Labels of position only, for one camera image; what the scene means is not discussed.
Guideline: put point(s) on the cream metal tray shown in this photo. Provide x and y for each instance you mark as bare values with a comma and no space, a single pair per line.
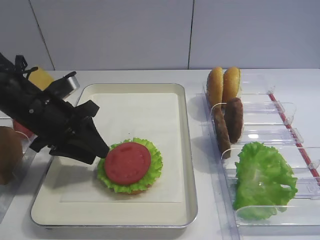
49,210

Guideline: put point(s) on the brown meat patty rear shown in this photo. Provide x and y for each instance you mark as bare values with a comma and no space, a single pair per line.
234,119

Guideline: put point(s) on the green lettuce on bun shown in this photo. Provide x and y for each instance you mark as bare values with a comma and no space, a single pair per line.
153,173

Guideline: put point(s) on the clear left dispenser rack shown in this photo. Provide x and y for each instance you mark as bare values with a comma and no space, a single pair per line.
8,191

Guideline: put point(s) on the bottom bun on tray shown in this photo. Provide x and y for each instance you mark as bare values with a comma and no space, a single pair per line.
136,192

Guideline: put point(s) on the tan bun half front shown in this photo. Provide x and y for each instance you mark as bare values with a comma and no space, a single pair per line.
231,83

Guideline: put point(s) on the yellow cheese slice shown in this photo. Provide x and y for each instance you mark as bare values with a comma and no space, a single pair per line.
40,78

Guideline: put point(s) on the brown meat patty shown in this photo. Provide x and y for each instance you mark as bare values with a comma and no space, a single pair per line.
221,131
234,119

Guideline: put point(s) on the green lettuce leaf in rack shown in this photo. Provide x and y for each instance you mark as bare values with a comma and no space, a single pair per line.
265,183

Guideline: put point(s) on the brown meat patty front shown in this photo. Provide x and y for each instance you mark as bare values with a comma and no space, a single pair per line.
221,131

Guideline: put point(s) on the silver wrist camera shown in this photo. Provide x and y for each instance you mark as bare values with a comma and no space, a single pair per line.
65,86

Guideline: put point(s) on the red tomato slice in rack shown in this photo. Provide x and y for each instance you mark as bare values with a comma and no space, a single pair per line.
21,129

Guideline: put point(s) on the white paper liner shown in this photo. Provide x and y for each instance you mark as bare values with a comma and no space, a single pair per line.
151,116

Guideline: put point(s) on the brown patty at left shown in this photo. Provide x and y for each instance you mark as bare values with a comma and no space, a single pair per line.
11,153

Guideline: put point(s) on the tan bun half rear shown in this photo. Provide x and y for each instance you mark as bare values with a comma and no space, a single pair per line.
214,87

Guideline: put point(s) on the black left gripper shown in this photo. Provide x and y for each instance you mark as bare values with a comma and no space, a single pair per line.
69,131

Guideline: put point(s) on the red tomato slice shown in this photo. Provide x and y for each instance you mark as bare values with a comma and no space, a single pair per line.
21,129
127,163

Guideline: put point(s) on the clear acrylic dispenser rack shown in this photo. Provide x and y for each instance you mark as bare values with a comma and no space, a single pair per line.
269,121

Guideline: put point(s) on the tan bun half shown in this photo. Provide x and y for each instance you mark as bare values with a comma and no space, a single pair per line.
214,87
231,83

